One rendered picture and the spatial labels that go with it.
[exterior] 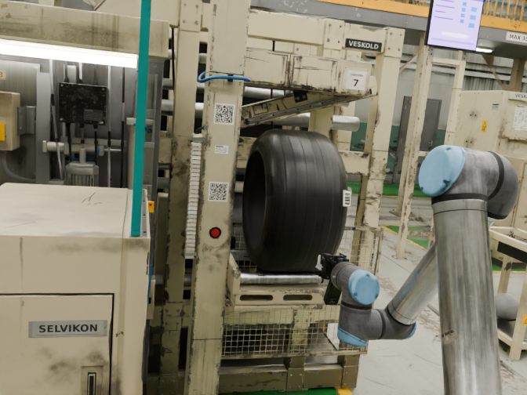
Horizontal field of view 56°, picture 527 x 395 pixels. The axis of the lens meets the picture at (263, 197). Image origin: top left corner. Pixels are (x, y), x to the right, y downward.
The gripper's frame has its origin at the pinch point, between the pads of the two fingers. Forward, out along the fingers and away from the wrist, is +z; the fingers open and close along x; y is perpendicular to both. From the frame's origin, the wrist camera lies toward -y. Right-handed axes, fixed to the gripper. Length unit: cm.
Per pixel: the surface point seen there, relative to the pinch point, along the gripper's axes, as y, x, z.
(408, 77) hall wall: 268, -549, 904
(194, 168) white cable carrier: 32, 43, 22
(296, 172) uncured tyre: 33.1, 9.3, 4.7
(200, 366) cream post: -47, 36, 31
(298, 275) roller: -6.9, 1.3, 18.9
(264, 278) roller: -8.1, 15.0, 18.4
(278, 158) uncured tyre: 37.8, 14.9, 9.4
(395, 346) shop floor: -84, -115, 140
